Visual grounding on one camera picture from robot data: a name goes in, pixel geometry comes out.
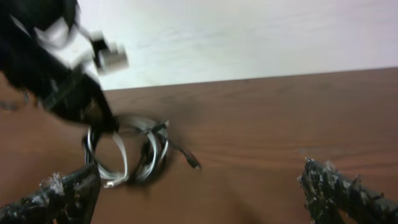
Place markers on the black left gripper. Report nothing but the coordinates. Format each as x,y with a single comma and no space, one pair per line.
68,93

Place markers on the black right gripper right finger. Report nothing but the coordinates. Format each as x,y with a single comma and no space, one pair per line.
328,192

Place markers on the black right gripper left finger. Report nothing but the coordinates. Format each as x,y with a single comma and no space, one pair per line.
68,199

